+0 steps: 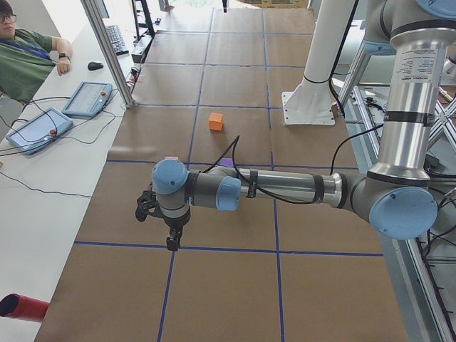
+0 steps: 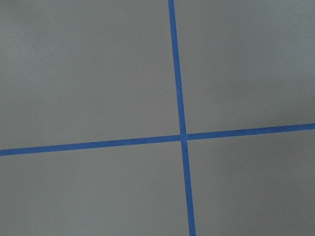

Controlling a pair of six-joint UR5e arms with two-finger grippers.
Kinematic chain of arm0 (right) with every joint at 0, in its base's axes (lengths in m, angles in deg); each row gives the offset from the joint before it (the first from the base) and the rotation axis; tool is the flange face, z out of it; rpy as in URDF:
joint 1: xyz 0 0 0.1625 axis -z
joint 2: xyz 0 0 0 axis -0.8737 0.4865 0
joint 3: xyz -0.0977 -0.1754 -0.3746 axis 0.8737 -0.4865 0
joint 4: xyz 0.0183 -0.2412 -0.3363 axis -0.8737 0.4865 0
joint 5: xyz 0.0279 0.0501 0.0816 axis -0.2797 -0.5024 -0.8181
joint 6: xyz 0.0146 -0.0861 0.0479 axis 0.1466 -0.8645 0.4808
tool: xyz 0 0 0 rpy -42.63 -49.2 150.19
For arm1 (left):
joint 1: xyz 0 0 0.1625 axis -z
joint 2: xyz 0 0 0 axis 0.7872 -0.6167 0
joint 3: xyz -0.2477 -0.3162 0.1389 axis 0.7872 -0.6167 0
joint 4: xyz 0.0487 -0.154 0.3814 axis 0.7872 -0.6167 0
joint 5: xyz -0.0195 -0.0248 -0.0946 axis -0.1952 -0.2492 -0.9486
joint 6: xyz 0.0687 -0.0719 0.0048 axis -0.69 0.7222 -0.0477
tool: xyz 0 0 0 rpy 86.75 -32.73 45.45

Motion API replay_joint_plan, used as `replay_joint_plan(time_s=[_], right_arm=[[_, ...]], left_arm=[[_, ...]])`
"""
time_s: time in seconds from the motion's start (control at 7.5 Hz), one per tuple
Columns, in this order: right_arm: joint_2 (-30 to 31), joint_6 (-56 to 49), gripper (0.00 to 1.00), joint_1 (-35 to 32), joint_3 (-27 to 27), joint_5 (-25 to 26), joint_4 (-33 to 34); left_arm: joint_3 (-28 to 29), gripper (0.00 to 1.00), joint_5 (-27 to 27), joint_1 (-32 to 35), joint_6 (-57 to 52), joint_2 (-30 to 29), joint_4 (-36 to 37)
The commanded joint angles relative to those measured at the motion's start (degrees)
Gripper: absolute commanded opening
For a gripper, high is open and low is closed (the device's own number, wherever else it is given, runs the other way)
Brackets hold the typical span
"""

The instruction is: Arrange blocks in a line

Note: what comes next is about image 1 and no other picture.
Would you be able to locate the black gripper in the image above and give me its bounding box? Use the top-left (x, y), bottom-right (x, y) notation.
top-left (164, 213), bottom-right (190, 252)

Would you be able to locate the orange foam cube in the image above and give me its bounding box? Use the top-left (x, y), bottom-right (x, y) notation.
top-left (208, 113), bottom-right (224, 131)

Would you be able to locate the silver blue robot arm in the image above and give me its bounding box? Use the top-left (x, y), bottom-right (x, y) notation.
top-left (135, 1), bottom-right (455, 251)

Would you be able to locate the purple foam cube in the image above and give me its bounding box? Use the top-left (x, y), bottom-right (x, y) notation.
top-left (218, 157), bottom-right (234, 168)

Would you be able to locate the far blue teach pendant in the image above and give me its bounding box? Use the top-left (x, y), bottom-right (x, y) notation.
top-left (62, 81), bottom-right (113, 118)

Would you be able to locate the blue teach pendant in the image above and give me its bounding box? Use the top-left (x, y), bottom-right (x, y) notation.
top-left (62, 81), bottom-right (113, 118)
top-left (6, 107), bottom-right (73, 155)

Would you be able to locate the near blue teach pendant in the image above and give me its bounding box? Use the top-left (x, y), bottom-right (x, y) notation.
top-left (6, 107), bottom-right (73, 155)

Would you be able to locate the red cylinder tube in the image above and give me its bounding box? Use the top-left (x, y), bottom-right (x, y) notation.
top-left (1, 294), bottom-right (49, 323)

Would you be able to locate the black computer mouse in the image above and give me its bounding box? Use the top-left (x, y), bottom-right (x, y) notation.
top-left (87, 61), bottom-right (103, 71)

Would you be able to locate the black keyboard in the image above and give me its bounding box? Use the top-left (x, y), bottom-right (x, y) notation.
top-left (105, 25), bottom-right (129, 56)

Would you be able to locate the person in green shirt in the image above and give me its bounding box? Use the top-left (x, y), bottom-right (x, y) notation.
top-left (1, 1), bottom-right (73, 104)

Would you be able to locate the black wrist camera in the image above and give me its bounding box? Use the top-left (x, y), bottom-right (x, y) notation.
top-left (135, 182), bottom-right (162, 222)

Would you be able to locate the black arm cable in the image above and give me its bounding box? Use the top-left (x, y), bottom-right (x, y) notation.
top-left (204, 135), bottom-right (385, 204)

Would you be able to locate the white pedestal column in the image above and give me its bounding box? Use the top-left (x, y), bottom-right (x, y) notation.
top-left (282, 0), bottom-right (358, 125)

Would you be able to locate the aluminium frame post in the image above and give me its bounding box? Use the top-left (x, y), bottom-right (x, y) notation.
top-left (81, 0), bottom-right (135, 108)

